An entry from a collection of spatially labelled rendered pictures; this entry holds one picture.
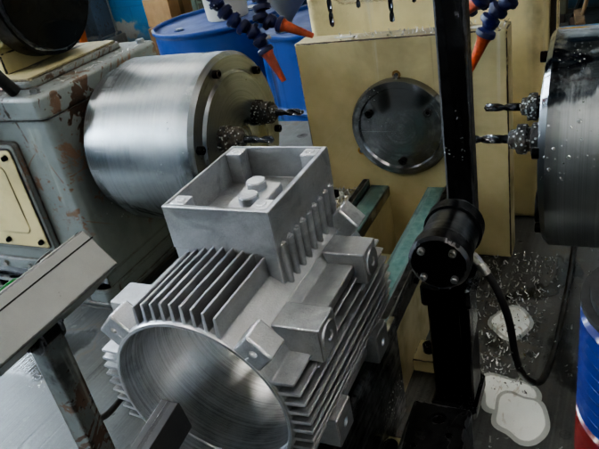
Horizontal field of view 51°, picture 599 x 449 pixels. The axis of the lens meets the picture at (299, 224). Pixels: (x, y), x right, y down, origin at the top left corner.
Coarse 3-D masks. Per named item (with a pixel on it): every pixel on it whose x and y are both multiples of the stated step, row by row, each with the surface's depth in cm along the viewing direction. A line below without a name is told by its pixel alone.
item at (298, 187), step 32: (224, 160) 59; (256, 160) 60; (288, 160) 58; (320, 160) 55; (192, 192) 55; (224, 192) 59; (256, 192) 53; (288, 192) 50; (320, 192) 56; (192, 224) 51; (224, 224) 50; (256, 224) 48; (288, 224) 50; (320, 224) 55; (256, 256) 50; (288, 256) 50
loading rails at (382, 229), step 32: (384, 192) 97; (384, 224) 97; (416, 224) 86; (416, 288) 78; (416, 320) 79; (416, 352) 79; (384, 384) 66; (384, 416) 66; (320, 448) 55; (352, 448) 58; (384, 448) 66
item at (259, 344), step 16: (352, 208) 58; (336, 224) 58; (352, 224) 57; (128, 304) 50; (112, 320) 49; (128, 320) 49; (112, 336) 50; (256, 336) 44; (272, 336) 44; (240, 352) 44; (256, 352) 44; (272, 352) 44; (256, 368) 44
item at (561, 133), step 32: (576, 32) 66; (576, 64) 63; (544, 96) 64; (576, 96) 62; (544, 128) 63; (576, 128) 62; (544, 160) 63; (576, 160) 62; (544, 192) 65; (576, 192) 63; (544, 224) 68; (576, 224) 66
